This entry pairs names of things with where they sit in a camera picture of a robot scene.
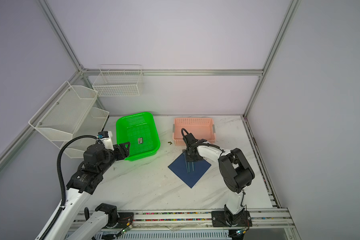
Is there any green plastic basket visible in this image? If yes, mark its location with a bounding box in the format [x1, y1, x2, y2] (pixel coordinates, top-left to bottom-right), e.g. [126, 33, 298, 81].
[116, 112, 161, 161]

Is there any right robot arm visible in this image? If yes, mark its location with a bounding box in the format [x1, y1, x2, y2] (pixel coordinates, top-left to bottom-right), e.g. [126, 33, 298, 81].
[183, 139, 255, 227]

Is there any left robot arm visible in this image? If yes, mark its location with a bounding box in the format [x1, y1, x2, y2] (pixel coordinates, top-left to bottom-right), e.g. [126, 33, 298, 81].
[37, 142, 134, 240]

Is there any dark blue paper napkin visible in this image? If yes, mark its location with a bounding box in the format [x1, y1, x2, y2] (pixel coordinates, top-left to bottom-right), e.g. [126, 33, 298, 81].
[168, 154, 211, 188]

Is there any pink plastic basket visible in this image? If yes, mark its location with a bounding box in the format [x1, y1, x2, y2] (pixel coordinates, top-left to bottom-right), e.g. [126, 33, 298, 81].
[173, 118, 216, 146]

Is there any white mesh lower shelf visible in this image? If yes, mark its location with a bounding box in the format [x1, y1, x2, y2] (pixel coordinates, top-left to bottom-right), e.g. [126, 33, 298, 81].
[64, 107, 109, 159]

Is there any white mesh shelf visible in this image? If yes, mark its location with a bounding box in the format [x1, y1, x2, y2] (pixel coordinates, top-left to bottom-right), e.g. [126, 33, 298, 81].
[64, 107, 109, 159]
[29, 82, 98, 142]

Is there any white mesh upper shelf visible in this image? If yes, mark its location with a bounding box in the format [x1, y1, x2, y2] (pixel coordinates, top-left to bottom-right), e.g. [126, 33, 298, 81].
[29, 82, 98, 142]

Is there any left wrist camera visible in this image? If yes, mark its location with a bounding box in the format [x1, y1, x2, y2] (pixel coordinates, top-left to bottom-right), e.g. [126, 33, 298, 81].
[98, 131, 114, 151]

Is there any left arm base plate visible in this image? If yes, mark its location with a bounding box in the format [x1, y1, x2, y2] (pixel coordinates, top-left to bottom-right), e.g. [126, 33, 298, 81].
[106, 212, 134, 229]

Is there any white wire wall basket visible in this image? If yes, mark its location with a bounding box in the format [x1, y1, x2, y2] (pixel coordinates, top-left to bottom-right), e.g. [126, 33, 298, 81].
[92, 65, 144, 97]

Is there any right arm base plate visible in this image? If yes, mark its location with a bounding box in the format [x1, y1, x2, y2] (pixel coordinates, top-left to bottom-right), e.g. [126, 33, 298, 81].
[211, 210, 253, 228]

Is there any aluminium mounting rail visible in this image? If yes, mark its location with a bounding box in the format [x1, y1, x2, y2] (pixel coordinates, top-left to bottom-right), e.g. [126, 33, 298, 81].
[46, 207, 296, 233]

